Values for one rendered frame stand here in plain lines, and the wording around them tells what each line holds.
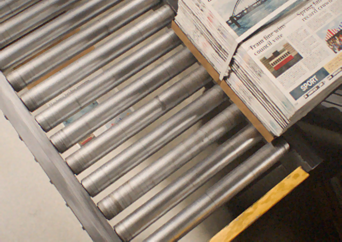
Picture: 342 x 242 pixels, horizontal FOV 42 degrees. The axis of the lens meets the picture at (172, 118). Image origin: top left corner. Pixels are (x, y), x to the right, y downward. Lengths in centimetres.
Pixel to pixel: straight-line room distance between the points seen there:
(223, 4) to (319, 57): 22
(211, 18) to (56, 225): 116
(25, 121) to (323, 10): 71
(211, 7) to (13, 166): 123
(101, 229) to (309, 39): 60
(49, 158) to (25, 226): 84
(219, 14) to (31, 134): 51
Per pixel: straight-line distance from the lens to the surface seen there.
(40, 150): 108
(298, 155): 112
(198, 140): 107
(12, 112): 112
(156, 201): 103
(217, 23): 94
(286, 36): 95
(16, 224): 189
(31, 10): 123
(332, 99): 186
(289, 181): 107
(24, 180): 191
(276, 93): 91
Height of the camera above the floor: 182
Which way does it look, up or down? 71 degrees down
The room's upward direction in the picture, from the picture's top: 12 degrees clockwise
